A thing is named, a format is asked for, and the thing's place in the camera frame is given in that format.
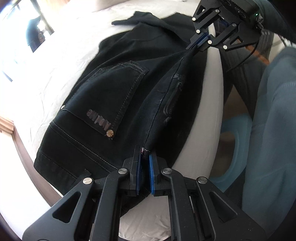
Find dark jacket on chair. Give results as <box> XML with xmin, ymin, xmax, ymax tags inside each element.
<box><xmin>26</xmin><ymin>16</ymin><xmax>45</xmax><ymax>52</ymax></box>

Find light blue slipper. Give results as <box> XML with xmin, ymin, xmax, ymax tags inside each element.
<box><xmin>210</xmin><ymin>113</ymin><xmax>252</xmax><ymax>192</ymax></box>

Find white bed sheet mattress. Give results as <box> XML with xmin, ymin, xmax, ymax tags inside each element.
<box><xmin>14</xmin><ymin>1</ymin><xmax>223</xmax><ymax>240</ymax></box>

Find black denim pants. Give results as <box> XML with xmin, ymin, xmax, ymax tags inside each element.
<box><xmin>34</xmin><ymin>11</ymin><xmax>207</xmax><ymax>194</ymax></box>

